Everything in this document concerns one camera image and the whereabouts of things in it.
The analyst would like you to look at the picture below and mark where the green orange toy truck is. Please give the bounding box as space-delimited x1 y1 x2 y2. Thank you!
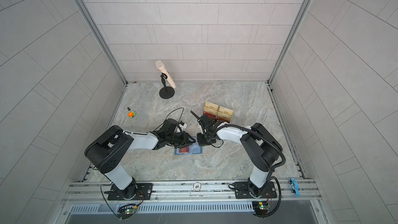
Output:
128 111 137 118

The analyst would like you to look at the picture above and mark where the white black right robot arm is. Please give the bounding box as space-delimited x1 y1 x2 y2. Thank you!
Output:
191 112 286 198

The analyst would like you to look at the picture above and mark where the left green circuit board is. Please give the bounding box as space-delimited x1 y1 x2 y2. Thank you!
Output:
117 204 138 219

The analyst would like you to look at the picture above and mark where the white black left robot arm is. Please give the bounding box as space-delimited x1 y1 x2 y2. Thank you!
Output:
84 118 195 200

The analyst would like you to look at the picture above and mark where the red vip card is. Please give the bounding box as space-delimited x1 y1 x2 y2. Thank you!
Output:
177 147 189 154
204 113 217 120

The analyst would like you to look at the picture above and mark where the blue clip on rail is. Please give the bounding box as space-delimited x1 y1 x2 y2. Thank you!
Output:
289 178 300 197

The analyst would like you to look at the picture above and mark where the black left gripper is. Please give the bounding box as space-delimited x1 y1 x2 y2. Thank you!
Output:
165 132 197 149

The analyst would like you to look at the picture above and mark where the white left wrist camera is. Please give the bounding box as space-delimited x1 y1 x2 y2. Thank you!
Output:
180 123 187 130

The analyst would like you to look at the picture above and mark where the right green circuit board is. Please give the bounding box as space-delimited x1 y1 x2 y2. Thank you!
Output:
252 201 271 217

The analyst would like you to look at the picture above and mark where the black microphone stand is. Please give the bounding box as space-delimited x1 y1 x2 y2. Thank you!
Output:
159 73 175 99

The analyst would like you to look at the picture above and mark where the cream microphone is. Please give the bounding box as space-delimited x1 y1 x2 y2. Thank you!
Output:
155 60 176 89

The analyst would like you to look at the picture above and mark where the green circuit board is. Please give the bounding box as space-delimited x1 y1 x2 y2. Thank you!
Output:
252 201 271 217
117 204 138 219

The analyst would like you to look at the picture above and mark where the clear acrylic card tray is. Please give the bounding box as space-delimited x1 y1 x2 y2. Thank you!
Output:
203 101 234 123

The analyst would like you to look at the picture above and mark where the aluminium mounting rail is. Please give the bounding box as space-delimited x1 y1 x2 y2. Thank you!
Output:
61 178 322 204

